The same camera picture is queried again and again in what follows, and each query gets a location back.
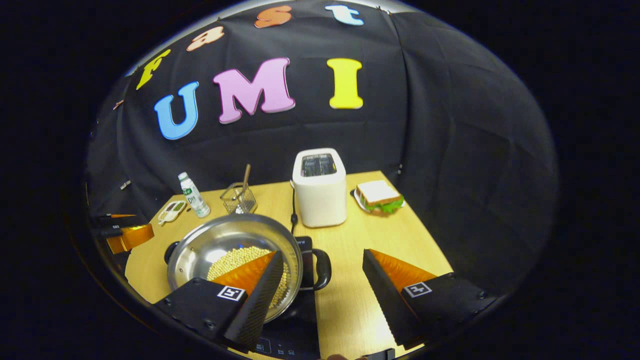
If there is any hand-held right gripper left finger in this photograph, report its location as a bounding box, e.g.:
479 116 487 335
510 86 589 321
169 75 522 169
155 250 285 354

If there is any steel pot with black handles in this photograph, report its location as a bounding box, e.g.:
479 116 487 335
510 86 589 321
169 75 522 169
164 213 333 324

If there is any black induction cooktop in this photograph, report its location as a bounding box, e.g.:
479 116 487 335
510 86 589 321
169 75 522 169
251 235 321 360

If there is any small white plate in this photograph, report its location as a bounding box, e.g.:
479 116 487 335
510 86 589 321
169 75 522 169
353 189 406 215

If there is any wooden-handled utensil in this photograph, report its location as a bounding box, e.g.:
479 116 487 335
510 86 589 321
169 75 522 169
239 163 252 199

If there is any sandwich with lettuce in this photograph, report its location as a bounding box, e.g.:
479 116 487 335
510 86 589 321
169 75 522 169
356 180 405 214

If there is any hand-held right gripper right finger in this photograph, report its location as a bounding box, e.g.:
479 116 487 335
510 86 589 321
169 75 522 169
362 248 501 351

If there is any pile of yellow soybeans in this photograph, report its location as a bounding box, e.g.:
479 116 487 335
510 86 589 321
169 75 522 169
206 245 291 309

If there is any white toaster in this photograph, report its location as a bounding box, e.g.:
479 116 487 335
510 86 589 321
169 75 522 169
292 148 348 228

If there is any wire utensil basket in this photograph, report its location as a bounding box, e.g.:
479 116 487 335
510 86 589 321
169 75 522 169
220 182 258 215

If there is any black toaster power cable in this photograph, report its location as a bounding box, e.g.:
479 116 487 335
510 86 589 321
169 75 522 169
289 181 300 235

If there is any white drink bottle green label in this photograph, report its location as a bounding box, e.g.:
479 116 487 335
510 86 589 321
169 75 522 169
178 172 212 219

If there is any white divided dish of beans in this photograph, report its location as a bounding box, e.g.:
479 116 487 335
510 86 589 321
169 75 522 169
157 200 187 224

